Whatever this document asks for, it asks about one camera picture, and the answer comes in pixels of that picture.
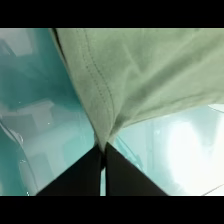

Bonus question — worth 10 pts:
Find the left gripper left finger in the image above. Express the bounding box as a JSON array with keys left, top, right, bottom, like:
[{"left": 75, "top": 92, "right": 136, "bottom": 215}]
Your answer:
[{"left": 35, "top": 143, "right": 102, "bottom": 197}]

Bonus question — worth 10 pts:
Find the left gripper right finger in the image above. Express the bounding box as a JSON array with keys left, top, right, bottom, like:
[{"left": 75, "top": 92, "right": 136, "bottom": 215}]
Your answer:
[{"left": 105, "top": 142, "right": 168, "bottom": 197}]

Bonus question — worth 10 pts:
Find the green shirt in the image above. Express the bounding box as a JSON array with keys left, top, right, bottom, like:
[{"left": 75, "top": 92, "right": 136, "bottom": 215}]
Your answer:
[{"left": 49, "top": 27, "right": 224, "bottom": 152}]

